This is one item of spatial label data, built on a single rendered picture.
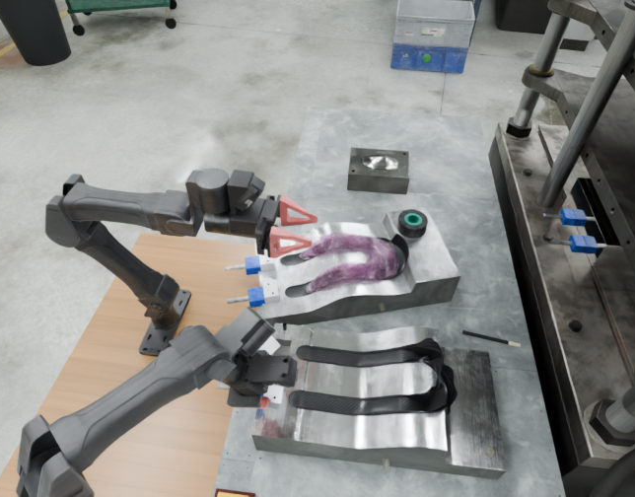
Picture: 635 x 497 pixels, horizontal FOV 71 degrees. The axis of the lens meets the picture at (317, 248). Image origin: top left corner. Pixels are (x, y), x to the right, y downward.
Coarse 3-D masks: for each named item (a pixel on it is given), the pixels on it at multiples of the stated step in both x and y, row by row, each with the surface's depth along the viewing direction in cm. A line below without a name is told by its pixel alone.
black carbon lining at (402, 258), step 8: (384, 240) 126; (392, 240) 124; (400, 240) 122; (400, 248) 124; (408, 248) 118; (288, 256) 124; (296, 256) 125; (400, 256) 123; (288, 264) 123; (400, 264) 121; (400, 272) 119; (288, 288) 117; (296, 288) 117; (304, 288) 117; (288, 296) 115; (296, 296) 116
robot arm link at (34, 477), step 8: (56, 448) 62; (40, 456) 60; (48, 456) 60; (32, 464) 59; (40, 464) 59; (24, 472) 59; (32, 472) 59; (40, 472) 59; (24, 480) 59; (32, 480) 58; (16, 488) 61; (24, 488) 60; (32, 488) 58; (24, 496) 60; (32, 496) 58
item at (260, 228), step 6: (270, 198) 85; (264, 204) 83; (264, 210) 82; (258, 222) 80; (264, 222) 81; (258, 228) 79; (264, 228) 80; (270, 228) 83; (234, 234) 83; (240, 234) 83; (258, 234) 79; (258, 240) 80; (258, 246) 81; (264, 246) 83; (258, 252) 83; (264, 252) 83
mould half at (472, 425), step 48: (288, 336) 103; (336, 336) 104; (384, 336) 101; (432, 336) 98; (336, 384) 96; (384, 384) 94; (432, 384) 91; (480, 384) 99; (288, 432) 89; (336, 432) 89; (384, 432) 87; (432, 432) 84; (480, 432) 92
